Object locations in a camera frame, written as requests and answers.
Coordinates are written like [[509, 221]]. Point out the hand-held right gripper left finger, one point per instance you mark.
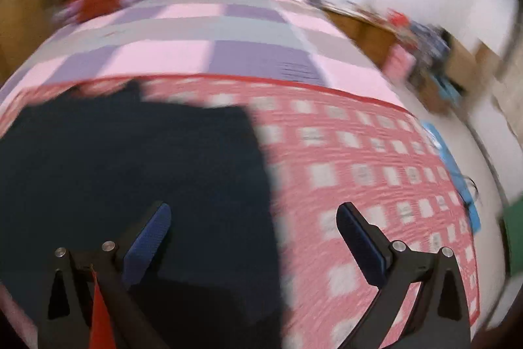
[[149, 240]]

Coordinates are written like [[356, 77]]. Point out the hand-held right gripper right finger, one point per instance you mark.
[[359, 246]]

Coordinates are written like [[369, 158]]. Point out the dark navy garment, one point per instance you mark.
[[122, 169]]

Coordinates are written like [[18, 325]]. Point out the pink red patterned quilt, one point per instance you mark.
[[347, 152]]

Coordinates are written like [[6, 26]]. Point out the blue flat sheet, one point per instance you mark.
[[449, 165]]

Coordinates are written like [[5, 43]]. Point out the green mat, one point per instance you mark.
[[515, 238]]

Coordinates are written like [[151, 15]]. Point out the turquoise plastic item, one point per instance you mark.
[[449, 89]]

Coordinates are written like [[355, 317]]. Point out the pink bag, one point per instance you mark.
[[398, 60]]

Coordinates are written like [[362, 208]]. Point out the pink purple checkered blanket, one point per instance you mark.
[[171, 46]]

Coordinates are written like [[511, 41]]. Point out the beige rug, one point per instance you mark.
[[510, 107]]

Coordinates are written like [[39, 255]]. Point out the cardboard box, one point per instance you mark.
[[461, 62]]

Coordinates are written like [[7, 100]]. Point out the wooden desk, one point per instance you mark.
[[363, 34]]

